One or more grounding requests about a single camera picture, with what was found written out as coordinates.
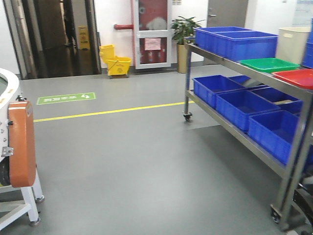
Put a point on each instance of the green plastic tray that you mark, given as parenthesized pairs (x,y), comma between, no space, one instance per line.
(269,65)

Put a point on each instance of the blue bin cart lower left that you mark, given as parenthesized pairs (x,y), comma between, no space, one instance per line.
(207,88)

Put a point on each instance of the cream plastic basket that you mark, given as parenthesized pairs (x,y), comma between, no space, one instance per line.
(291,43)

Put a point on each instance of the potted green plant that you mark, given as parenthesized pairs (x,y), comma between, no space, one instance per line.
(183,28)

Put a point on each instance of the steel wheeled cart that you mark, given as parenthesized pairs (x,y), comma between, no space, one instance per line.
(292,173)

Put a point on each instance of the red plastic tray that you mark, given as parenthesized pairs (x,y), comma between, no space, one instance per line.
(302,78)

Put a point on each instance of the yellow wet floor sign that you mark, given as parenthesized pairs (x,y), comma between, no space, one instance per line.
(83,38)

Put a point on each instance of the blue bin cart lower middle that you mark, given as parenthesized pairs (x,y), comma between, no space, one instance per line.
(238,106)

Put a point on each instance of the green floor sticker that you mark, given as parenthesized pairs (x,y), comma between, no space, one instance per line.
(65,98)

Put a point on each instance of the red fire hydrant cabinet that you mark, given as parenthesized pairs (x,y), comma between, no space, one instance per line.
(152,34)

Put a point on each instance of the blue bin cart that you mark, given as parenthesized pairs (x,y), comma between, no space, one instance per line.
(238,106)
(274,131)
(207,88)
(236,43)

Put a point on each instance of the blue bin cart lower front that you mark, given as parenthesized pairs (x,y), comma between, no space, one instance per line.
(274,131)

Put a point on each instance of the blue bin cart top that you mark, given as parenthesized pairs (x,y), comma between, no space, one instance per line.
(236,43)

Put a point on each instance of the yellow mop bucket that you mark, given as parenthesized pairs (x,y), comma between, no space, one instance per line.
(116,65)

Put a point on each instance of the orange white machine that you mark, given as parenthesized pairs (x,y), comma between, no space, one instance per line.
(18,167)

